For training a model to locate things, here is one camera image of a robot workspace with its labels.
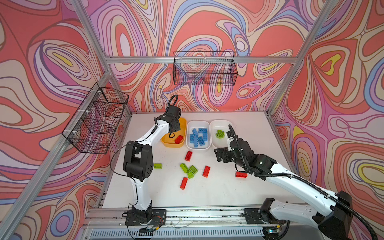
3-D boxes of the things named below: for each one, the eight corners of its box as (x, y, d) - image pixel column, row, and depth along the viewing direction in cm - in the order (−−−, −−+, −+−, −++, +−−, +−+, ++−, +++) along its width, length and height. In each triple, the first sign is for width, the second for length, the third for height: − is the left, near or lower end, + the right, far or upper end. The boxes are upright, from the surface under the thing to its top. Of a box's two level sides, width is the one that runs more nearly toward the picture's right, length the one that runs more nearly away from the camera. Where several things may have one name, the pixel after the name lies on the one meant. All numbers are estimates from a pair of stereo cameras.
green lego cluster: (189, 179, 87) (189, 178, 86) (179, 166, 93) (179, 164, 91) (198, 172, 90) (198, 171, 88) (188, 160, 95) (188, 158, 94)
